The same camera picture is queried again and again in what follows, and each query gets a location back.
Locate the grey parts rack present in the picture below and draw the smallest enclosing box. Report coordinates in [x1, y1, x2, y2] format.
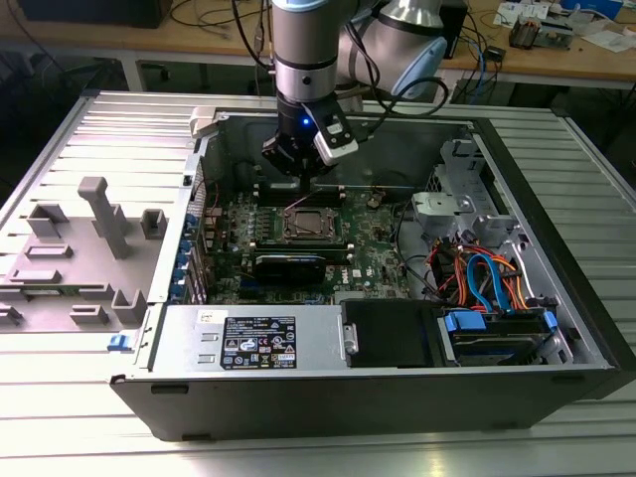
[0, 176, 168, 334]

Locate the dark office chair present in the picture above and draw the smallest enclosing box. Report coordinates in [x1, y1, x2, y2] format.
[0, 47, 125, 168]

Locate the white printed paper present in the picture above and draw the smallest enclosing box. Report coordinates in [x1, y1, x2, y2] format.
[496, 1, 553, 21]

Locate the orange red wire bundle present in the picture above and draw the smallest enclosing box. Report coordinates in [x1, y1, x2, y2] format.
[427, 238, 471, 305]

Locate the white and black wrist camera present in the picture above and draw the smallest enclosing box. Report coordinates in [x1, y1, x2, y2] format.
[312, 112, 360, 167]

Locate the silver drive latch handle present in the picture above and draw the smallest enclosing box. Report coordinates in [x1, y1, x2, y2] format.
[339, 321, 360, 355]

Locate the black desktop device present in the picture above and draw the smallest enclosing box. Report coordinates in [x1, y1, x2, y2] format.
[439, 0, 468, 60]

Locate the blue plastic box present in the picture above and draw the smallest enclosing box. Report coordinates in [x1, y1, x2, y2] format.
[559, 0, 625, 19]

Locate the large black box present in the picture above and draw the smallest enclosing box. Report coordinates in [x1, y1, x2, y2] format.
[17, 0, 173, 29]

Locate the thin metal locking lever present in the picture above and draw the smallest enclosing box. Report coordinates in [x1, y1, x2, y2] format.
[283, 190, 325, 211]
[291, 216, 347, 239]

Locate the CPU socket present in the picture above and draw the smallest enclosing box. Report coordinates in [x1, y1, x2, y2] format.
[280, 204, 350, 242]

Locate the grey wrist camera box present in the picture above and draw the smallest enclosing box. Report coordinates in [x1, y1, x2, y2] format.
[333, 87, 367, 109]

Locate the grey metal drive tray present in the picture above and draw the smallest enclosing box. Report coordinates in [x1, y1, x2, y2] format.
[539, 17, 580, 51]

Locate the hard disk in blue carrier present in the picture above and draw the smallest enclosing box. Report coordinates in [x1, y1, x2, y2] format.
[436, 306, 558, 368]

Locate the copper finned heatsink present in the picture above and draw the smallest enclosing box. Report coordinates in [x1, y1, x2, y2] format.
[509, 13, 544, 50]

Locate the white paper sheet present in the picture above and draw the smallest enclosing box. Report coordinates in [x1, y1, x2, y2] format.
[579, 28, 636, 54]

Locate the wooden workbench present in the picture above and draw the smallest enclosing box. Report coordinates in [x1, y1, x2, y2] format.
[0, 0, 636, 83]

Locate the green motherboard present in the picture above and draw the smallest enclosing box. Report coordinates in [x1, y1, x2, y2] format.
[203, 186, 416, 307]

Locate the silver power supply unit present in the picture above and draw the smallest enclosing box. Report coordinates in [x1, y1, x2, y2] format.
[147, 302, 347, 375]

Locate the blue flat wire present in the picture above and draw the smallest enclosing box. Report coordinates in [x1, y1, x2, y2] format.
[465, 251, 513, 315]

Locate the silver CPU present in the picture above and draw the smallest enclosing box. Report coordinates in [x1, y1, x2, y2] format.
[295, 212, 330, 234]

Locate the silver metal drive cage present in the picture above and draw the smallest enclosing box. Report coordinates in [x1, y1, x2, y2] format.
[410, 138, 528, 249]

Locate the metal socket cover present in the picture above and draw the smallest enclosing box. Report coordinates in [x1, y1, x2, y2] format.
[285, 208, 344, 239]

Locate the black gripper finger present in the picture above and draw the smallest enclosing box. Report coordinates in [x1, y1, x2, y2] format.
[303, 144, 334, 194]
[261, 132, 310, 194]

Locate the black and silver PC case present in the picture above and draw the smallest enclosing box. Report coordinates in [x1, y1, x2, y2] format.
[107, 107, 636, 443]

